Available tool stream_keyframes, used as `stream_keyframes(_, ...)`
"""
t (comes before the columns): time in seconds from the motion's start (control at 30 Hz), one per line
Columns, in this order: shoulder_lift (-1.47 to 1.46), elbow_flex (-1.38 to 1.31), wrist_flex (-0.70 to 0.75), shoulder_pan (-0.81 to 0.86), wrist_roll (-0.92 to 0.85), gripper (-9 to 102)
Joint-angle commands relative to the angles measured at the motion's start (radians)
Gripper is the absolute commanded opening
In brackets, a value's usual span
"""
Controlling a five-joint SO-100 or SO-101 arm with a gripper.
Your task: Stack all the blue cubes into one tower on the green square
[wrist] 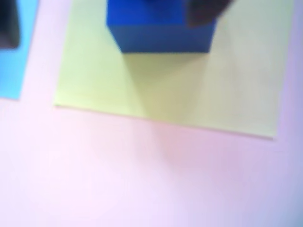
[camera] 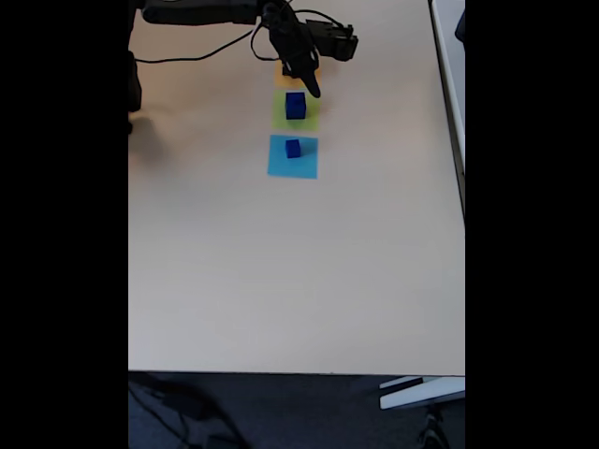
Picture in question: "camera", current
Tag orange paper square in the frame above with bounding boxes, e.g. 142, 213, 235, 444
272, 63, 322, 90

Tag green paper square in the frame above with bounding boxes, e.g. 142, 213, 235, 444
270, 91, 321, 132

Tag light blue paper square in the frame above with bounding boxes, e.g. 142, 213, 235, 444
266, 134, 319, 181

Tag medium blue cube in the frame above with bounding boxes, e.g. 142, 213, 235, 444
284, 92, 307, 121

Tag white neighbouring table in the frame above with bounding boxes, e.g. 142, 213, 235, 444
428, 0, 466, 221

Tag white table foot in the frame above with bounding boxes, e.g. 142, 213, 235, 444
378, 376, 466, 412

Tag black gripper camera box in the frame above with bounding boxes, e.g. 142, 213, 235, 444
306, 21, 359, 62

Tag black floor cable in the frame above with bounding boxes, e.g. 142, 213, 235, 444
128, 373, 244, 449

